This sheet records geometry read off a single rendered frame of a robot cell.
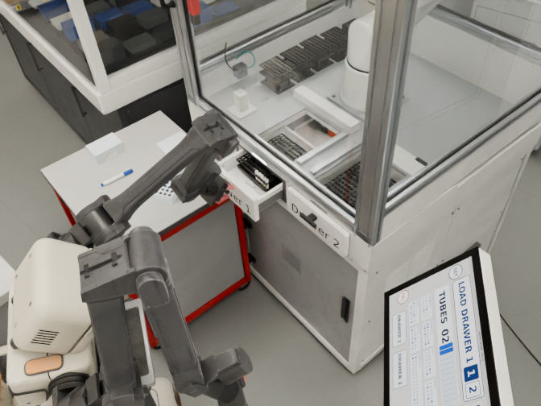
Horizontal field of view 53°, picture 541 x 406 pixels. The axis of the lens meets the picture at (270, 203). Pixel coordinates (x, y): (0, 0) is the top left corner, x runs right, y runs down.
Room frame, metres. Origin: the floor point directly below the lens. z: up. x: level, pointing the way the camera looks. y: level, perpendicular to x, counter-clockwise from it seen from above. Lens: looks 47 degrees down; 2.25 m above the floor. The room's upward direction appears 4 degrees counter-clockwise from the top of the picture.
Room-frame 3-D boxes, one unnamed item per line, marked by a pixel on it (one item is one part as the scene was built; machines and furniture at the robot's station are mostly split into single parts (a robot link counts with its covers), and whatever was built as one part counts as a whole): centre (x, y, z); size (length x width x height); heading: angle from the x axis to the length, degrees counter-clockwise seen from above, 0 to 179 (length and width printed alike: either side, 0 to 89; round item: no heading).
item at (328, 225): (1.18, -0.15, 0.87); 0.29 x 0.02 x 0.11; 36
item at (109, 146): (1.74, 0.67, 0.79); 0.13 x 0.09 x 0.05; 127
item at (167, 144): (1.76, 0.39, 0.77); 0.13 x 0.09 x 0.02; 126
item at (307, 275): (1.68, -0.38, 0.40); 1.03 x 0.95 x 0.80; 36
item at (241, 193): (1.37, 0.13, 0.87); 0.29 x 0.02 x 0.11; 36
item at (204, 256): (1.59, 0.52, 0.38); 0.62 x 0.58 x 0.76; 36
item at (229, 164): (1.49, -0.03, 0.86); 0.40 x 0.26 x 0.06; 126
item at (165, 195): (1.49, 0.39, 0.78); 0.12 x 0.08 x 0.04; 158
